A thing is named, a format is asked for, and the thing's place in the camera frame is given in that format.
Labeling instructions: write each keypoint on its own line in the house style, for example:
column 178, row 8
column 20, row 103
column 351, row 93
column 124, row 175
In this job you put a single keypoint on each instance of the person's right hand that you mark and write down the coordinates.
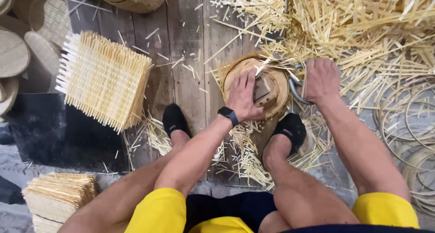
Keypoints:
column 323, row 82

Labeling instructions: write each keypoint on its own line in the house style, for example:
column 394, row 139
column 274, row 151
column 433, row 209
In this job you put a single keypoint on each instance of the stack of square woven mats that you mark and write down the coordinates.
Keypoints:
column 105, row 80

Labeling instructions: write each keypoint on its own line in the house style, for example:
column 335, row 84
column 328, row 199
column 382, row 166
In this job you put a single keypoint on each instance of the black smartwatch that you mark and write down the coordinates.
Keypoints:
column 229, row 114

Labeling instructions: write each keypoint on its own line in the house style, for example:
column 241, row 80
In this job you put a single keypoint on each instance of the person's right fingers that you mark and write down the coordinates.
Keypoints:
column 307, row 77

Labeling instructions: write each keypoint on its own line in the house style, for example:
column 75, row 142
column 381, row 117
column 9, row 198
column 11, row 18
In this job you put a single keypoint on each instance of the person's left leg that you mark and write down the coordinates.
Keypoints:
column 129, row 195

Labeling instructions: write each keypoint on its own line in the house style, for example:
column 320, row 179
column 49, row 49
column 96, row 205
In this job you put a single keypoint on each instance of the heap of round woven lids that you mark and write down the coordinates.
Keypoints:
column 20, row 53

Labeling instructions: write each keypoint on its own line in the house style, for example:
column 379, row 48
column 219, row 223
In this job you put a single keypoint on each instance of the yellow shirt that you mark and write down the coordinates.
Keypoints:
column 159, row 212

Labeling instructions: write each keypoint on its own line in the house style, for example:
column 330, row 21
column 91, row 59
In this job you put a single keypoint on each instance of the person's left hand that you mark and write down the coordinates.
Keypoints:
column 243, row 100

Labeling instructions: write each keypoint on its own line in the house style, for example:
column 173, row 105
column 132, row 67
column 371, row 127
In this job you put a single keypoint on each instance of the person's left fingers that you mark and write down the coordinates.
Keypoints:
column 245, row 80

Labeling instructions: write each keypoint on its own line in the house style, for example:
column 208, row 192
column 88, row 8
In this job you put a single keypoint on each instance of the dark blue shorts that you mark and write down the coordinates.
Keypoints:
column 234, row 205

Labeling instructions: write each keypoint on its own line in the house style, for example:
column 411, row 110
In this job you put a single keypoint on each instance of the black plastic sheet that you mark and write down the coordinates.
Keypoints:
column 61, row 138

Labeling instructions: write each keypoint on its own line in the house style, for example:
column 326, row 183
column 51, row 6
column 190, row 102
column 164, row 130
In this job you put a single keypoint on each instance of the person's right leg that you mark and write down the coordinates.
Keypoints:
column 299, row 192

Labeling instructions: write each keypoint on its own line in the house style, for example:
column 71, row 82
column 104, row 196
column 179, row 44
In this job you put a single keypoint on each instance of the round woven bamboo disc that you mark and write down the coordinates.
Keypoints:
column 280, row 100

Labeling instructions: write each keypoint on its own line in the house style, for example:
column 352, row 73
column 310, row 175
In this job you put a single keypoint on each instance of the metal shears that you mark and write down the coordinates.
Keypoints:
column 295, row 90

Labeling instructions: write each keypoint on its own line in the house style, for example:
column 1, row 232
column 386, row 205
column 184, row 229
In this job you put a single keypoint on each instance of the pile of thin bamboo hoops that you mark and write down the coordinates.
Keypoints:
column 407, row 131

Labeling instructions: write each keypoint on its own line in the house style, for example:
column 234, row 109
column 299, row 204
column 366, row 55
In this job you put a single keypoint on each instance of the heap of bamboo strip cuttings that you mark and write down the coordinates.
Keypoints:
column 356, row 29

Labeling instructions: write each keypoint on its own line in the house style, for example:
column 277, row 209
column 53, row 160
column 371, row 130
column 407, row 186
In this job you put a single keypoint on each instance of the person's leg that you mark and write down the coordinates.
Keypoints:
column 129, row 195
column 299, row 192

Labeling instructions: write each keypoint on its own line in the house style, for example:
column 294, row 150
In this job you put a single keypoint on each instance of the pile of fringed woven mats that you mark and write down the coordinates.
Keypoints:
column 57, row 195

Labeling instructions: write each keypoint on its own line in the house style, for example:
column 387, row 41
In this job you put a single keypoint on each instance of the small wooden block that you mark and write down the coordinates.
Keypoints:
column 265, row 90

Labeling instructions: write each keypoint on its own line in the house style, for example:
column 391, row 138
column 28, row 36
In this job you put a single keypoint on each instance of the black sock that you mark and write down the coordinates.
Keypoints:
column 291, row 129
column 174, row 120

